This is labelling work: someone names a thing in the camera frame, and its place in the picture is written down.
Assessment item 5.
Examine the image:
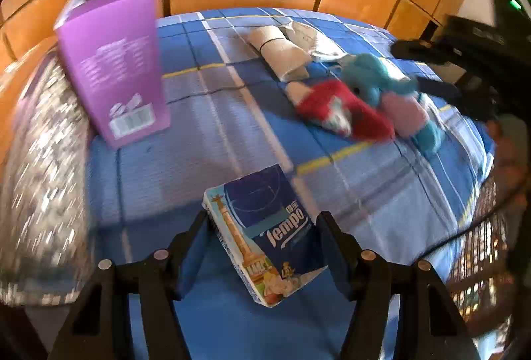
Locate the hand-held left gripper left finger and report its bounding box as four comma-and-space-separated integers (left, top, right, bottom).
50, 211, 209, 360

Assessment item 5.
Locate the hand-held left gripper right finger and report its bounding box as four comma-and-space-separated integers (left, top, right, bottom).
316, 212, 482, 360

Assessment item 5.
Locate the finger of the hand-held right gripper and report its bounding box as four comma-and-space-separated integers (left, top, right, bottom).
415, 77, 462, 105
391, 38, 441, 62

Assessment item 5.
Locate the teal plush toy pink dress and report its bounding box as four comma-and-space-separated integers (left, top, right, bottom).
341, 53, 445, 155

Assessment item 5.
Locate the blue tissue pack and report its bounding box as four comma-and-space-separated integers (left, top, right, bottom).
202, 163, 329, 307

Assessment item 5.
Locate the red plush toy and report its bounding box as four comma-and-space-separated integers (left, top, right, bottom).
295, 79, 396, 142

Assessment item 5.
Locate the white plastic packet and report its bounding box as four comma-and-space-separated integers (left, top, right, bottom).
283, 21, 347, 62

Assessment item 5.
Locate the beige towel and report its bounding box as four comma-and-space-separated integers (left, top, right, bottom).
248, 26, 311, 82

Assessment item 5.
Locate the person's right hand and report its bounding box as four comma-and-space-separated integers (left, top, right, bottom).
485, 114, 531, 195

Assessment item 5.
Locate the blue plaid bed cover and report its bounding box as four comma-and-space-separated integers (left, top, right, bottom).
85, 7, 497, 360

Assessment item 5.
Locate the silver ornate tissue box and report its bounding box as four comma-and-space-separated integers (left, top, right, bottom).
0, 51, 94, 305

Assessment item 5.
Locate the purple cardboard box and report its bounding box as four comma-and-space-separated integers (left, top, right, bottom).
53, 0, 172, 149

